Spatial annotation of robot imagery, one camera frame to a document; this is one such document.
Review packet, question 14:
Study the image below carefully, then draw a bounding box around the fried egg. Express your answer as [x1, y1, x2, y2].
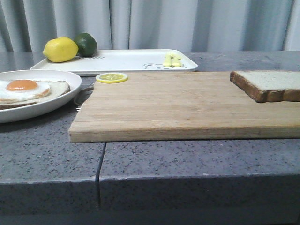
[0, 79, 51, 104]

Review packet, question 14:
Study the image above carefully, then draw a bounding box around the yellow lemon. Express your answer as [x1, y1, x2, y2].
[43, 37, 79, 63]

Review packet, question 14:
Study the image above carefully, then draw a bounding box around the metal cutting board handle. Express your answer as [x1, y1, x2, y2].
[73, 83, 94, 111]

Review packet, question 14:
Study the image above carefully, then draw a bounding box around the lemon slice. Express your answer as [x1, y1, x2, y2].
[96, 72, 128, 83]

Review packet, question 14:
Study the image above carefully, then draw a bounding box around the bottom bread slice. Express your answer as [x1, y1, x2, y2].
[0, 81, 70, 110]

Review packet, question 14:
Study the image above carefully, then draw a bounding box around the wooden cutting board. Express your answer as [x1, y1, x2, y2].
[69, 72, 300, 143]

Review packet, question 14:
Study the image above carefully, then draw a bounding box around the white bread slice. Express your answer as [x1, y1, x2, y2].
[230, 70, 300, 103]

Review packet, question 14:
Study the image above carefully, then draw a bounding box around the white round plate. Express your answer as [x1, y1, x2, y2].
[0, 69, 82, 123]

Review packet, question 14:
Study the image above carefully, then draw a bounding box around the yellow plastic fork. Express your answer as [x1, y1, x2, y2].
[163, 53, 173, 68]

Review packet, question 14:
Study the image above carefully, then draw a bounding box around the grey curtain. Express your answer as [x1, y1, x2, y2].
[0, 0, 300, 52]

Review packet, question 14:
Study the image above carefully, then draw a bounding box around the white bear tray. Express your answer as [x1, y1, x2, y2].
[31, 49, 198, 76]

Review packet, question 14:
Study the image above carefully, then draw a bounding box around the green lime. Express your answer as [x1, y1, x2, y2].
[74, 33, 97, 57]

